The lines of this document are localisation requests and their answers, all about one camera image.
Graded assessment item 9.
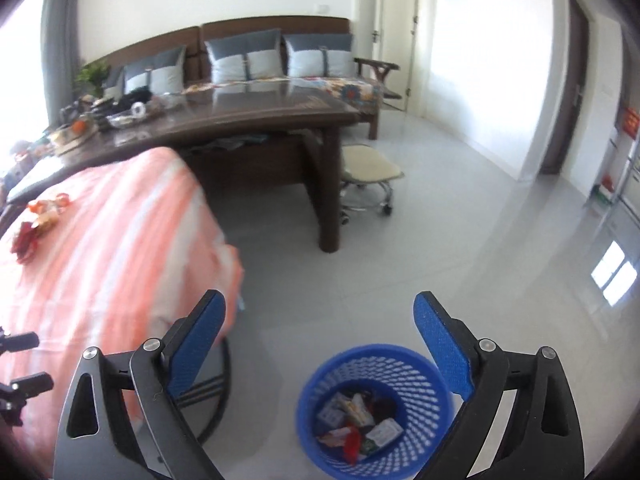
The white open door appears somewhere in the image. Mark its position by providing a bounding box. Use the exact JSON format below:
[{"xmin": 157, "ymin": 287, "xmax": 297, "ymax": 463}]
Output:
[{"xmin": 372, "ymin": 0, "xmax": 422, "ymax": 107}]

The white snack packet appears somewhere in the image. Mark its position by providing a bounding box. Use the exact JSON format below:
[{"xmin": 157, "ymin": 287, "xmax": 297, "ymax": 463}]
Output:
[
  {"xmin": 340, "ymin": 392, "xmax": 377, "ymax": 420},
  {"xmin": 367, "ymin": 419, "xmax": 404, "ymax": 444},
  {"xmin": 317, "ymin": 407, "xmax": 347, "ymax": 429}
]

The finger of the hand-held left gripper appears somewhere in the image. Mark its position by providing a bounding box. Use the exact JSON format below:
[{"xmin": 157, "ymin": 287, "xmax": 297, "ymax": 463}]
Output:
[
  {"xmin": 0, "ymin": 372, "xmax": 55, "ymax": 427},
  {"xmin": 0, "ymin": 328, "xmax": 40, "ymax": 357}
]

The red wrapper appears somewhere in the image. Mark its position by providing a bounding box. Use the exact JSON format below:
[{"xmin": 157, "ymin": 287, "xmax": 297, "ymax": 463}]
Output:
[{"xmin": 341, "ymin": 427, "xmax": 365, "ymax": 463}]

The red paper poster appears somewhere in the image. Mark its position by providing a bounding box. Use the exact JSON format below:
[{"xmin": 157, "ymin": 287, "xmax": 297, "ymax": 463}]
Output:
[{"xmin": 617, "ymin": 109, "xmax": 640, "ymax": 142}]

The pink snack wrapper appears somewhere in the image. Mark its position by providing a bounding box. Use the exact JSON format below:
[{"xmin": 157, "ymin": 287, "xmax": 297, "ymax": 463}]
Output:
[{"xmin": 319, "ymin": 427, "xmax": 352, "ymax": 447}]

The blue plastic mesh basket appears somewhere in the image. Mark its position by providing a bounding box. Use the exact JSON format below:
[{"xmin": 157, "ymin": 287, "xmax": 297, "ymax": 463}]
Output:
[{"xmin": 296, "ymin": 343, "xmax": 455, "ymax": 479}]

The brown crumpled wrapper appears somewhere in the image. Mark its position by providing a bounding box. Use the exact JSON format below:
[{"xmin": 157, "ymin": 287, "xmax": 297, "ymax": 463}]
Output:
[{"xmin": 12, "ymin": 222, "xmax": 52, "ymax": 264}]

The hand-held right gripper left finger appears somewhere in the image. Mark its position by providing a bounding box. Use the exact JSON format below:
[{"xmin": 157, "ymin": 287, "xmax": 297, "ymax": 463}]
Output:
[{"xmin": 54, "ymin": 289, "xmax": 227, "ymax": 480}]

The grey and white cushion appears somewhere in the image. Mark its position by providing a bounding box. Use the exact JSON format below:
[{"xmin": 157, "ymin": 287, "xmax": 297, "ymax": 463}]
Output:
[
  {"xmin": 282, "ymin": 33, "xmax": 354, "ymax": 79},
  {"xmin": 122, "ymin": 44, "xmax": 189, "ymax": 97},
  {"xmin": 204, "ymin": 28, "xmax": 284, "ymax": 84}
]

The brown wooden sofa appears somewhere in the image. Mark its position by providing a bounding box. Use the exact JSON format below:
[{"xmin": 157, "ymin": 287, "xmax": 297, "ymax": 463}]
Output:
[{"xmin": 80, "ymin": 15, "xmax": 402, "ymax": 142}]

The black cloth bundle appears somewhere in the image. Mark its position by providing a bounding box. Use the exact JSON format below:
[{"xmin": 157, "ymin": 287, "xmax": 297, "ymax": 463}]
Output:
[{"xmin": 116, "ymin": 86, "xmax": 154, "ymax": 109}]

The orange crumpled wrapper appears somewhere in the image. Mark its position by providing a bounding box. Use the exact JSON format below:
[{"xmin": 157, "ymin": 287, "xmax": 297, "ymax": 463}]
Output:
[{"xmin": 27, "ymin": 192, "xmax": 72, "ymax": 222}]

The beige rolling stool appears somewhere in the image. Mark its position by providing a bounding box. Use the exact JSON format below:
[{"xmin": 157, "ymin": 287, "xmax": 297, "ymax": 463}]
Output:
[{"xmin": 339, "ymin": 143, "xmax": 406, "ymax": 226}]

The grey curtain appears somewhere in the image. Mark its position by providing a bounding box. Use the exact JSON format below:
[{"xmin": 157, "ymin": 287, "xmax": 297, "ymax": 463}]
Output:
[{"xmin": 42, "ymin": 0, "xmax": 82, "ymax": 132}]

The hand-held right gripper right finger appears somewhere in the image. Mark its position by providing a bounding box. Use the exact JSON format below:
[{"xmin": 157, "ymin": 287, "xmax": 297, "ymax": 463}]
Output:
[{"xmin": 413, "ymin": 290, "xmax": 587, "ymax": 480}]

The dark wooden coffee table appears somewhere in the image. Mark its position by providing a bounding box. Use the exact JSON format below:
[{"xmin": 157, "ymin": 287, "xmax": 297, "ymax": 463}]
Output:
[{"xmin": 0, "ymin": 82, "xmax": 364, "ymax": 254}]

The dark brown door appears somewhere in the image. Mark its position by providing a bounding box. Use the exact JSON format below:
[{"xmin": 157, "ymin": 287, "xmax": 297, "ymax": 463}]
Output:
[{"xmin": 539, "ymin": 0, "xmax": 592, "ymax": 177}]

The orange striped cloth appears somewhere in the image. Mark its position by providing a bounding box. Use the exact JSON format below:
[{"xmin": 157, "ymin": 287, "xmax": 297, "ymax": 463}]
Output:
[{"xmin": 0, "ymin": 147, "xmax": 247, "ymax": 463}]

